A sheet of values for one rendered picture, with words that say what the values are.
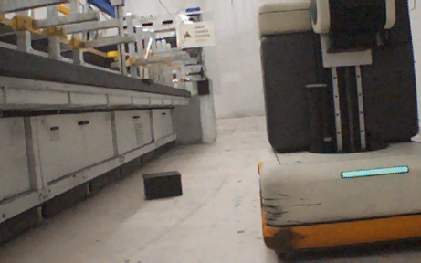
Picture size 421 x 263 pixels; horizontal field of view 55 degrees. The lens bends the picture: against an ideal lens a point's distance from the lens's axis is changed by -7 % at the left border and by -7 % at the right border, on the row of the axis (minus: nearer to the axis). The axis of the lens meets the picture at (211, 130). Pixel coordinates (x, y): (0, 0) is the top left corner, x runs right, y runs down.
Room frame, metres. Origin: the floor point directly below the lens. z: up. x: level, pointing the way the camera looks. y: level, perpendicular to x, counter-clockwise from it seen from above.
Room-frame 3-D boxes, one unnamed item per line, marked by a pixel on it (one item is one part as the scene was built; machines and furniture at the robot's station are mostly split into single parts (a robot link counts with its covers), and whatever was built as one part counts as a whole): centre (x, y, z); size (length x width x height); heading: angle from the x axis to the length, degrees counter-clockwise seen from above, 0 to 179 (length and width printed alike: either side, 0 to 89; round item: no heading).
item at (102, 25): (1.70, 0.55, 0.83); 0.43 x 0.03 x 0.04; 85
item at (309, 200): (1.42, -0.46, 0.16); 0.67 x 0.64 x 0.25; 174
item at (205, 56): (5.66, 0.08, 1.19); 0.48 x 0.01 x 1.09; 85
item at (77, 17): (1.45, 0.57, 0.81); 0.43 x 0.03 x 0.04; 85
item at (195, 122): (6.09, 0.77, 0.95); 1.65 x 0.70 x 1.90; 85
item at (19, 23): (1.44, 0.62, 0.81); 0.14 x 0.06 x 0.05; 175
